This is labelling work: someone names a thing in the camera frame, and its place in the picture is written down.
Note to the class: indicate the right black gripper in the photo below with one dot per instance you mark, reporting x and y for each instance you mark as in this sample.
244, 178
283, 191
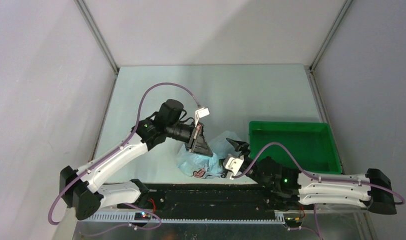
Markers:
238, 145

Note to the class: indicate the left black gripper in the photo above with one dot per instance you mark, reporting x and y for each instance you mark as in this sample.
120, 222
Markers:
196, 142

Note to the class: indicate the light blue plastic bag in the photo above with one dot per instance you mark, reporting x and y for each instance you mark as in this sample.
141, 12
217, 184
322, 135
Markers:
207, 167

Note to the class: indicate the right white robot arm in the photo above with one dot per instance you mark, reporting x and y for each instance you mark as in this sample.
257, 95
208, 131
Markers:
295, 186

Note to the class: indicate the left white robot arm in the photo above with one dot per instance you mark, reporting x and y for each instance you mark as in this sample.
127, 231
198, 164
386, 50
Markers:
85, 189

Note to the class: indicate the green plastic tray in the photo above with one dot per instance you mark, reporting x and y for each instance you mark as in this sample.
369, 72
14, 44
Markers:
311, 143

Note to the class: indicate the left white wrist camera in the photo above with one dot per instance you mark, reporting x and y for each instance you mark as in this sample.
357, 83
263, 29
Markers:
200, 113

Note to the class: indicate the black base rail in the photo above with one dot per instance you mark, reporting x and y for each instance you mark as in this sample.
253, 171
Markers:
238, 202

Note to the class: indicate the right aluminium frame post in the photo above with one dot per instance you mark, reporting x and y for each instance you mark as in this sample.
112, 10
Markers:
330, 34

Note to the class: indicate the aluminium frame post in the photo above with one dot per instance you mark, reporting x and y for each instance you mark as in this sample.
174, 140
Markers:
98, 36
330, 34

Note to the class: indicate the left aluminium frame post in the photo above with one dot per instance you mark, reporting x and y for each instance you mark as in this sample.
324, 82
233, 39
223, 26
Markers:
98, 36

